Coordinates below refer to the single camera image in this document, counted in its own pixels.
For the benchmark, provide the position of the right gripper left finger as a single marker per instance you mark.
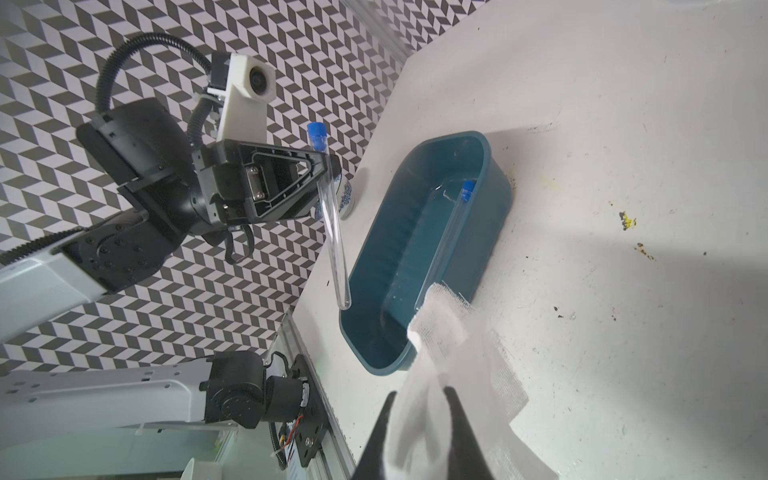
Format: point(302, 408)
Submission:
point(370, 465)

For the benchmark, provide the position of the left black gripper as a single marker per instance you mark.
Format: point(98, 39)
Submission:
point(244, 183)

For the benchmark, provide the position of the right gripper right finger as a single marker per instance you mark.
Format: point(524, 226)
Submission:
point(465, 458)

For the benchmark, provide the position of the blue capped test tube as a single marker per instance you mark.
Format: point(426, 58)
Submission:
point(434, 273)
point(318, 137)

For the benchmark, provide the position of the white gauze cloth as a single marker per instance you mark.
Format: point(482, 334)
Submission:
point(456, 348)

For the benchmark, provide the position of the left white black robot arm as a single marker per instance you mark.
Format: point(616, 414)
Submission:
point(175, 190)

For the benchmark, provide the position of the blue patterned small bowl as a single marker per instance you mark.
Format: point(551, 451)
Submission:
point(344, 198)

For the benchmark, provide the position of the teal rectangular plastic tray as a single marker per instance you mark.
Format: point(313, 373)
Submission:
point(395, 257)

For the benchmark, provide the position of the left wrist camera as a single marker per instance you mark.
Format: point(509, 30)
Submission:
point(244, 86)

